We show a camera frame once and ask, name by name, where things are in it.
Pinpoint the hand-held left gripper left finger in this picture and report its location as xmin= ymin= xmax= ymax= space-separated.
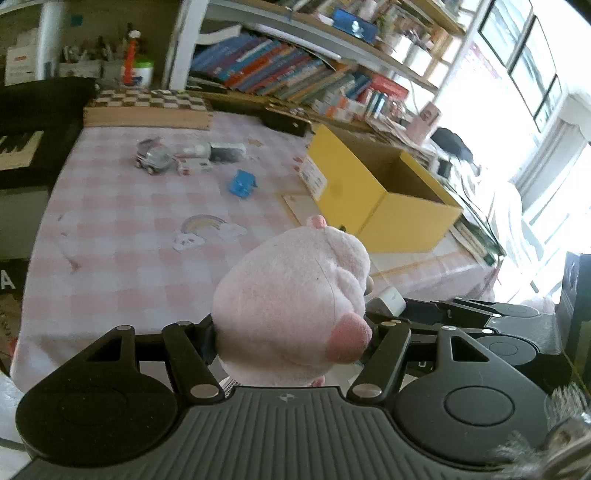
xmin=55 ymin=314 xmax=227 ymax=401

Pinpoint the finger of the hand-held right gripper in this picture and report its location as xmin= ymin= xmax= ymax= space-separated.
xmin=365 ymin=311 xmax=490 ymax=335
xmin=402 ymin=298 xmax=504 ymax=319

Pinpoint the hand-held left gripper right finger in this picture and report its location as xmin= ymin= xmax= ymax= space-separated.
xmin=346 ymin=320 xmax=513 ymax=404

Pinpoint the white charger plug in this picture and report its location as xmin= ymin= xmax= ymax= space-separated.
xmin=367 ymin=286 xmax=407 ymax=315

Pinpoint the pink plush pig toy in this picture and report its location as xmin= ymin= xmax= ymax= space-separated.
xmin=212 ymin=215 xmax=374 ymax=388

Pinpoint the yellow cardboard box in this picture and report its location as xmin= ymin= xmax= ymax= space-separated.
xmin=300 ymin=124 xmax=464 ymax=254

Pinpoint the blue plastic toy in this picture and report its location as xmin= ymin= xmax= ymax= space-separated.
xmin=228 ymin=169 xmax=257 ymax=200

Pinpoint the grey toy car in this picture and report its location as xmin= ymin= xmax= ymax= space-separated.
xmin=135 ymin=138 xmax=174 ymax=175

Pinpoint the desktop with pink checkered cloth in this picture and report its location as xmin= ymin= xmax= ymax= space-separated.
xmin=9 ymin=111 xmax=499 ymax=388

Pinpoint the green book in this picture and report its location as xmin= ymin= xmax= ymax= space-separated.
xmin=455 ymin=217 xmax=506 ymax=266

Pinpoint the fluffy grey sleeve cuff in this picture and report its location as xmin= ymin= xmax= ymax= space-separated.
xmin=494 ymin=383 xmax=591 ymax=480

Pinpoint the white curtain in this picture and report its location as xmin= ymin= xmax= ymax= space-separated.
xmin=508 ymin=92 xmax=591 ymax=305

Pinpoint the black cap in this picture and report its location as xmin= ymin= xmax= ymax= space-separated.
xmin=431 ymin=127 xmax=476 ymax=162

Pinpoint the small white and red item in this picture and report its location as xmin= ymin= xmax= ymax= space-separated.
xmin=175 ymin=157 xmax=212 ymax=175

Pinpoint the pink speaker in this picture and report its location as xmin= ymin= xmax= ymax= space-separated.
xmin=411 ymin=102 xmax=441 ymax=144

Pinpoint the black keyboard stand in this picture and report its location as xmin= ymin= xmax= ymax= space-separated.
xmin=0 ymin=256 xmax=31 ymax=296

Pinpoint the orange and white small box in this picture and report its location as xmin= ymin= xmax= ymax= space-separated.
xmin=342 ymin=97 xmax=372 ymax=116
xmin=318 ymin=104 xmax=356 ymax=121

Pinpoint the red book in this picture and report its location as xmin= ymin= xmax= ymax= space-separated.
xmin=369 ymin=74 xmax=411 ymax=100

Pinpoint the dark brown radio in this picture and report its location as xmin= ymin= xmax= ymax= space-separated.
xmin=264 ymin=104 xmax=314 ymax=137

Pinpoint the wooden chessboard box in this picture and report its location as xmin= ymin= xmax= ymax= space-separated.
xmin=83 ymin=89 xmax=214 ymax=130

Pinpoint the window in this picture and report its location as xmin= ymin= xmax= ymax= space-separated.
xmin=478 ymin=0 xmax=591 ymax=134

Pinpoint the white jar with green lid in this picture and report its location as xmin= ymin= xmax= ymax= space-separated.
xmin=131 ymin=60 xmax=155 ymax=89

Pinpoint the black electronic keyboard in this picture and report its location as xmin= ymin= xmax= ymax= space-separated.
xmin=0 ymin=78 xmax=98 ymax=190

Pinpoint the row of leaning books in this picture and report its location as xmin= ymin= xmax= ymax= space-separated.
xmin=189 ymin=32 xmax=370 ymax=104

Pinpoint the blue box with portrait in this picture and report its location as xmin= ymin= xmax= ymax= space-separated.
xmin=332 ymin=9 xmax=379 ymax=44

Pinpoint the white pen holder with pens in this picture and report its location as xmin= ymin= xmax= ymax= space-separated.
xmin=58 ymin=44 xmax=105 ymax=79

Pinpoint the white bookshelf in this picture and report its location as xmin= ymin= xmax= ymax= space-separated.
xmin=0 ymin=0 xmax=467 ymax=121

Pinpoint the white box with red label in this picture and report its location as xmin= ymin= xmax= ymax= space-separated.
xmin=4 ymin=44 xmax=40 ymax=86

